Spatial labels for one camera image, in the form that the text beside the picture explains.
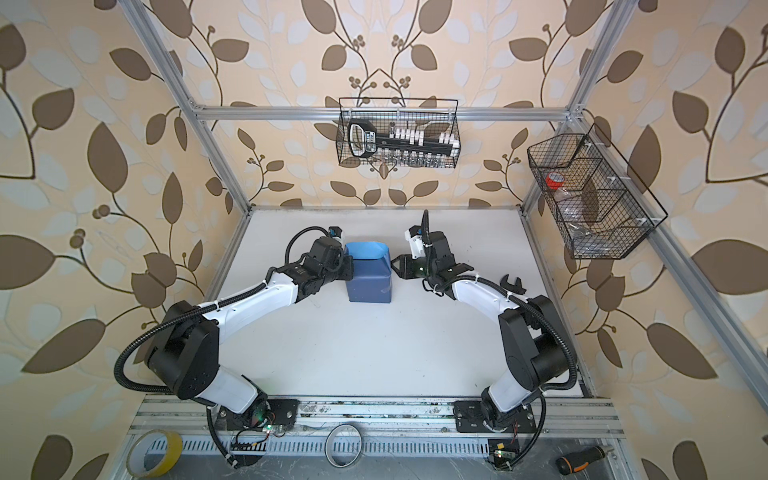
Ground blue wrapping paper sheet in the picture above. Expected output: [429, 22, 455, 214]
[346, 241, 392, 304]

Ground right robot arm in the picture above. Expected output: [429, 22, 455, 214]
[391, 211, 578, 432]

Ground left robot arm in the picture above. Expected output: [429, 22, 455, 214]
[113, 226, 353, 414]

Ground black adjustable wrench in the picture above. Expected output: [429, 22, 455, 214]
[500, 274, 527, 295]

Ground black socket set holder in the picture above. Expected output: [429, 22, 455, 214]
[346, 120, 461, 160]

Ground yellow tape roll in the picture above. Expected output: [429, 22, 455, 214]
[125, 429, 183, 479]

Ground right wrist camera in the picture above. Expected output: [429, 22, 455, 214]
[405, 225, 426, 259]

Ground back wire basket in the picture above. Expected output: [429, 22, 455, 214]
[335, 96, 462, 169]

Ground wire basket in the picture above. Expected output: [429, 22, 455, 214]
[527, 124, 668, 260]
[335, 96, 462, 169]

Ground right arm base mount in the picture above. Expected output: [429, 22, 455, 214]
[453, 400, 537, 434]

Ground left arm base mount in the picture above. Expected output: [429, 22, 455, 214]
[217, 398, 300, 433]

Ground right wire basket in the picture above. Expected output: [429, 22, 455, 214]
[527, 124, 668, 260]

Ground grey cable loop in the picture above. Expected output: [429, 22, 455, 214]
[324, 422, 365, 469]

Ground orange handled screwdriver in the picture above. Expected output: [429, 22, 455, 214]
[554, 445, 613, 476]

